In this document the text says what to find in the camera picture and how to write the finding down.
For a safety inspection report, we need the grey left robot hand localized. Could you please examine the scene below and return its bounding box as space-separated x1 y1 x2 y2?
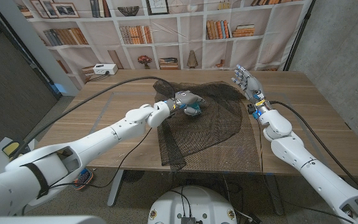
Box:
166 90 206 117

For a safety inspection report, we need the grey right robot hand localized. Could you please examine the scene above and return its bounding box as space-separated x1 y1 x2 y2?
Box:
231 64 272 115

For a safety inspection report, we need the black mesh netting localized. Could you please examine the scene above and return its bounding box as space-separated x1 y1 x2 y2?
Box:
152 79 260 172

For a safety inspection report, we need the printed bookshelf backdrop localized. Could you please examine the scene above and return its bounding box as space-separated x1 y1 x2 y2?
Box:
12 0 315 91

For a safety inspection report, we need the black backdrop stand pole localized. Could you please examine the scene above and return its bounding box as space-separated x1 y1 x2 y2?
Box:
283 0 317 72

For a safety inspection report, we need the white power strip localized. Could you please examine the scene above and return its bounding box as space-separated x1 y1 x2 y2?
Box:
92 63 119 76

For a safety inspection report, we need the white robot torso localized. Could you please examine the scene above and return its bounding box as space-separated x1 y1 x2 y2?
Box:
147 185 238 224

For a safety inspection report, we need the grey table leg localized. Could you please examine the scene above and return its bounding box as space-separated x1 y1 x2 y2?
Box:
265 174 285 216

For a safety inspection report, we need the white table leg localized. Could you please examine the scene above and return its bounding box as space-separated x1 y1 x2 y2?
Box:
107 169 126 207

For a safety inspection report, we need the yellow black foot pedal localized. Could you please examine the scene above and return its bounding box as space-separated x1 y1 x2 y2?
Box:
1 141 22 158

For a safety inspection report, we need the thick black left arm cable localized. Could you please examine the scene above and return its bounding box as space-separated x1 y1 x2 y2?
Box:
11 76 177 159

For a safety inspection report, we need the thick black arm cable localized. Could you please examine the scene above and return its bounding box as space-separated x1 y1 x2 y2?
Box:
268 100 358 195
11 76 177 159

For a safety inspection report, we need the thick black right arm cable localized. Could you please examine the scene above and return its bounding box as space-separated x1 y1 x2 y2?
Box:
268 100 358 195

